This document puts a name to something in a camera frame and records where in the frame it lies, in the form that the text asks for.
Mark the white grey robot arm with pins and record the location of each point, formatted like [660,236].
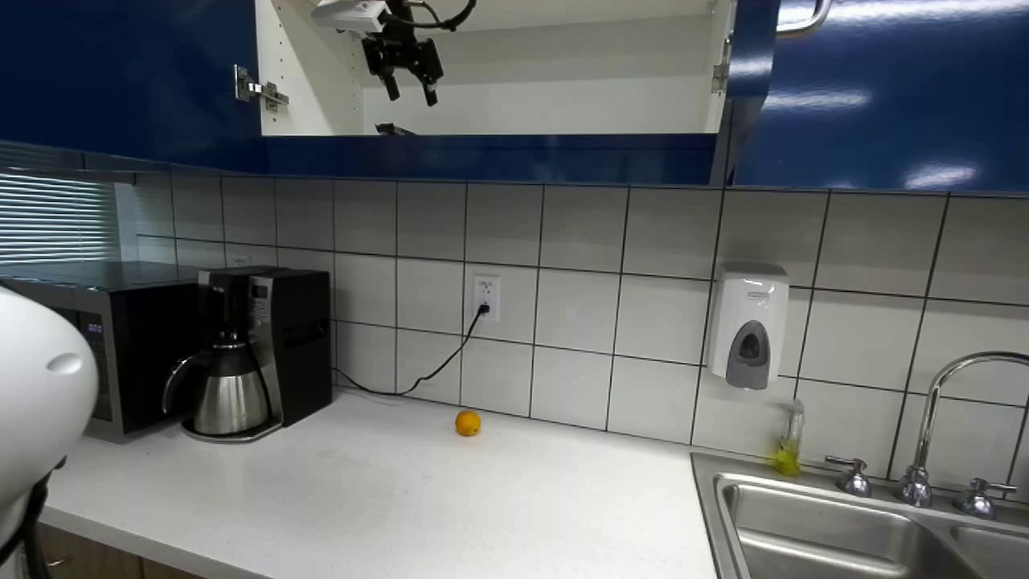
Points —
[36,396]

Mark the wooden base cabinet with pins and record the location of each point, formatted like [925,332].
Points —
[99,559]

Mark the chrome gooseneck faucet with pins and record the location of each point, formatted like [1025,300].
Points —
[942,387]

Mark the black steel coffee maker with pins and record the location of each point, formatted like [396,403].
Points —
[293,332]

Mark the black steel microwave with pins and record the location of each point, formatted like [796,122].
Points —
[138,356]

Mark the white wall outlet with plug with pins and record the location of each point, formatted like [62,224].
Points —
[484,294]

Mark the blue cabinet door with hinge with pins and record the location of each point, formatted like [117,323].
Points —
[117,76]

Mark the stainless steel sink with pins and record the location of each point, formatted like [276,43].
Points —
[837,526]

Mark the blue open cabinet door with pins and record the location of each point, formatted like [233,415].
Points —
[747,86]

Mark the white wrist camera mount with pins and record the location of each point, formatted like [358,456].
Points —
[348,13]

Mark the green sponge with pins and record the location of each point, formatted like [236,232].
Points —
[789,452]

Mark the orange fruit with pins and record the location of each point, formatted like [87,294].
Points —
[467,422]

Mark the steel coffee carafe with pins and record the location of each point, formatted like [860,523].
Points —
[226,396]

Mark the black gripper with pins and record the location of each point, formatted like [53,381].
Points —
[403,51]

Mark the white wall soap dispenser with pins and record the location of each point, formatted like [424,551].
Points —
[747,326]

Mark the white open wall cabinet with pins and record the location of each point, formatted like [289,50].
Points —
[558,86]

